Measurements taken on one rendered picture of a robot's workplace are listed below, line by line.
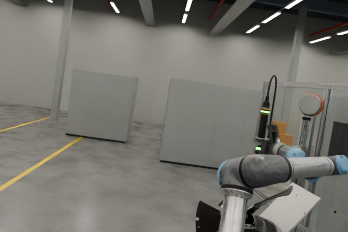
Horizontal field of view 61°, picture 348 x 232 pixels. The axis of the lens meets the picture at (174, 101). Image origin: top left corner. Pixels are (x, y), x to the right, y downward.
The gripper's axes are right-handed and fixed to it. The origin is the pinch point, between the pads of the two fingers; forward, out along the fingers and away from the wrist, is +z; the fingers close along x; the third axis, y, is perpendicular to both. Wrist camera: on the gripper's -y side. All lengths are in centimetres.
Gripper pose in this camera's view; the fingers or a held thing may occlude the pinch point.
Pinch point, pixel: (258, 137)
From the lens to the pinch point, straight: 164.0
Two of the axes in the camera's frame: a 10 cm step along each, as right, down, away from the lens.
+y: -1.4, 9.9, 0.5
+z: -2.2, -0.8, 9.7
